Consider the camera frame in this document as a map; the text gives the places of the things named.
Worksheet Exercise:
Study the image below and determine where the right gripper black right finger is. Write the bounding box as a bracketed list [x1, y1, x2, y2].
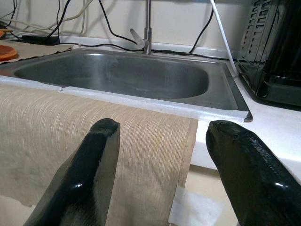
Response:
[206, 120, 301, 226]

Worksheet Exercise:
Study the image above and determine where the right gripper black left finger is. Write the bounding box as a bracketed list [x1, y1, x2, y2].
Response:
[23, 118, 121, 226]

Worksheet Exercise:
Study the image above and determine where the steel kitchen faucet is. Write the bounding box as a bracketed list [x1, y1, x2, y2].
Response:
[130, 0, 153, 55]

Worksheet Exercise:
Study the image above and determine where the white paper sheet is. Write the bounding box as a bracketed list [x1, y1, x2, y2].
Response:
[169, 186, 224, 226]

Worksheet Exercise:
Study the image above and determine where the beige hanging towel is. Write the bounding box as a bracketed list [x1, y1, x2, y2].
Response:
[0, 85, 198, 226]

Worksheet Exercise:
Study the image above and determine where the stainless steel sink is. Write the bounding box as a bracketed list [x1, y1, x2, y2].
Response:
[0, 48, 253, 123]

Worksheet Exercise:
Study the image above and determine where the black countertop appliance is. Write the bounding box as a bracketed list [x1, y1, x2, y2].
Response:
[236, 0, 301, 106]

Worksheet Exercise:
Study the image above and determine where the beige counter mat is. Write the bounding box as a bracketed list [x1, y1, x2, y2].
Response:
[0, 39, 74, 64]

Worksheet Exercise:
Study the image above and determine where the orange plate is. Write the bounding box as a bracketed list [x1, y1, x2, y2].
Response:
[0, 45, 19, 60]

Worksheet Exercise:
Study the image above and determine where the black power adapter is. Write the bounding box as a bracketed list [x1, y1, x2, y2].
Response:
[21, 34, 61, 45]

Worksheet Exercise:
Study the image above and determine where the black power cable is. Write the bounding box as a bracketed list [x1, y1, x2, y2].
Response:
[98, 0, 144, 48]
[47, 0, 70, 38]
[55, 0, 62, 29]
[58, 43, 238, 61]
[189, 10, 214, 54]

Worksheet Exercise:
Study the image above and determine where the white water hose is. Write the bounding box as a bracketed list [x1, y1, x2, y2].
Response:
[209, 0, 237, 71]

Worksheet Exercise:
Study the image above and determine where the white cable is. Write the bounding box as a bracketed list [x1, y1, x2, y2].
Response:
[0, 0, 94, 33]

